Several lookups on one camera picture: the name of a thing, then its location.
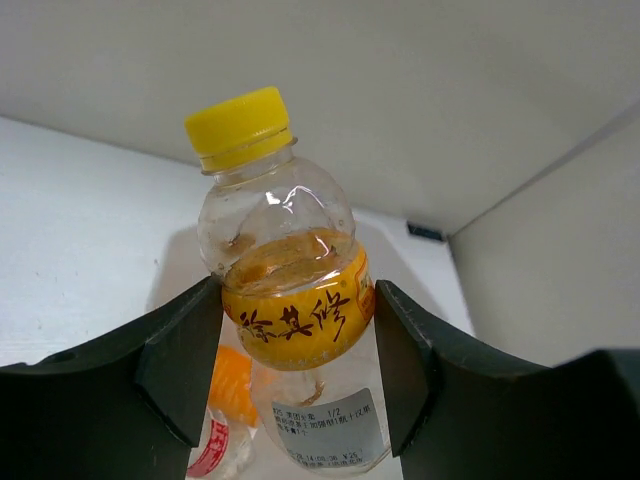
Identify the clear bottle red label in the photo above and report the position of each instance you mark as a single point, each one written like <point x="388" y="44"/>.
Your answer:
<point x="225" y="450"/>

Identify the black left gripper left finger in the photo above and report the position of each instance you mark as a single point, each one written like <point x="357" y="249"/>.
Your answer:
<point x="129" y="404"/>

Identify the white octagonal plastic bin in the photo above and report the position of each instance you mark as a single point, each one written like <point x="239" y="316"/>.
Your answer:
<point x="297" y="360"/>

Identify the right table corner label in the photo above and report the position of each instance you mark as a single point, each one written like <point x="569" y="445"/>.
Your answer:
<point x="423" y="231"/>

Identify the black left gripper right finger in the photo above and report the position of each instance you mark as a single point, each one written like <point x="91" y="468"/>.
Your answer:
<point x="458" y="408"/>

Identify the clear bottle yellow cap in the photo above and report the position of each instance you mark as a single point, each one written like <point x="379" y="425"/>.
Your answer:
<point x="277" y="232"/>

